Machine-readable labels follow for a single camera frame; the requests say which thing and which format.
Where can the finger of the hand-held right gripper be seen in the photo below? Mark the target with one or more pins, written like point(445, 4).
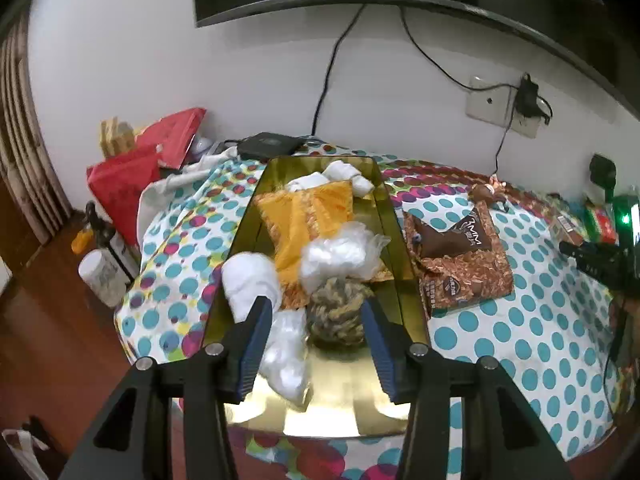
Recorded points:
point(600, 265)

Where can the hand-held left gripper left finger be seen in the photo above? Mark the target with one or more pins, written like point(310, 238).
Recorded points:
point(252, 350)

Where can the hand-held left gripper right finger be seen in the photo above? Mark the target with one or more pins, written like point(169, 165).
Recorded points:
point(378, 350)

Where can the clear plastic bag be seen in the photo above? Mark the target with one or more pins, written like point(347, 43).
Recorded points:
point(335, 260)
point(287, 355)

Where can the white sock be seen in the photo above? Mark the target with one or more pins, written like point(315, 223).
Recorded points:
point(247, 280)
point(345, 172)

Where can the gold metal tray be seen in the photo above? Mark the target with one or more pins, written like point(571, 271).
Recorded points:
point(330, 410)

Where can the brown snack bag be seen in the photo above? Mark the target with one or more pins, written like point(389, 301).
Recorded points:
point(460, 260)

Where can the yellow snack bag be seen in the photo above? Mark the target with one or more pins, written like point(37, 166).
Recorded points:
point(305, 220)

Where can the green and red medicine box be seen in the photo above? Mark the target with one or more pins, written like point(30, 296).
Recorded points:
point(600, 222)

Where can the maroon carton box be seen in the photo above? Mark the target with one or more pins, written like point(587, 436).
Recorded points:
point(567, 227)

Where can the polka dot tablecloth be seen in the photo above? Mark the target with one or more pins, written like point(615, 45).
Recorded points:
point(525, 335)

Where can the small figurine toy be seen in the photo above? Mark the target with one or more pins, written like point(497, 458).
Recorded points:
point(487, 194)

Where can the black power adapter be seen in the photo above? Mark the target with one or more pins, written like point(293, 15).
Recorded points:
point(526, 95)

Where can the white plastic jar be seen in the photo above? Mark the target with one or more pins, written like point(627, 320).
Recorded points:
point(102, 277)

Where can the black bottle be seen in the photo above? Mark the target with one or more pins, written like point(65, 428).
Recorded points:
point(117, 245)

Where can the red paper bag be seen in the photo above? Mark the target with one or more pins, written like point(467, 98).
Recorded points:
point(172, 135)
point(125, 190)

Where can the black set-top box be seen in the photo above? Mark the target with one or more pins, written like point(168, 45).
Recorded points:
point(270, 144)

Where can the tan striped packets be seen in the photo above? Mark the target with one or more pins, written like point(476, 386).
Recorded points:
point(116, 137)

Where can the striped curtain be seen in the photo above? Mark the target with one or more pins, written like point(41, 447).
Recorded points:
point(25, 160)

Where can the beige wall socket plate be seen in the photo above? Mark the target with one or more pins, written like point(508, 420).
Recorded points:
point(525, 125)

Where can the beige wall switch plate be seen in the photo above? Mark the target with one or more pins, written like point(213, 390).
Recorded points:
point(487, 100)

